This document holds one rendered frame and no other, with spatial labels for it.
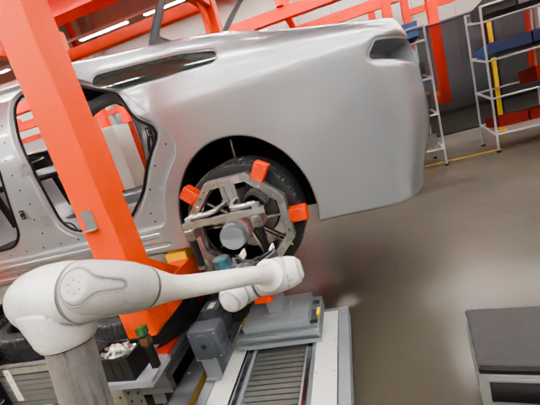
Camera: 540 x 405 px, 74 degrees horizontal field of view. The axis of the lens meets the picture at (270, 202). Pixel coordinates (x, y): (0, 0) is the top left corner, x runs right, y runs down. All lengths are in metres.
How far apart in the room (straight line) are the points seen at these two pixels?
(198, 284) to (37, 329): 0.36
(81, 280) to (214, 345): 1.35
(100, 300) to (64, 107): 1.13
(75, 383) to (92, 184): 0.98
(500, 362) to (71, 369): 1.32
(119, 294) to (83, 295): 0.06
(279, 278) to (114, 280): 0.54
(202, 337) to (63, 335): 1.20
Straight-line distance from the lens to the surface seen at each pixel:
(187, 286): 0.96
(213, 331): 2.00
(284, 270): 1.15
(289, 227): 1.84
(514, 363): 1.58
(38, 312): 0.88
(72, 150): 1.74
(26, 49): 1.83
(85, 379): 0.95
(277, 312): 2.26
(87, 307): 0.76
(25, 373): 2.75
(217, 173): 1.94
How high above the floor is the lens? 1.36
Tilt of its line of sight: 13 degrees down
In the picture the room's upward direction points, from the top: 16 degrees counter-clockwise
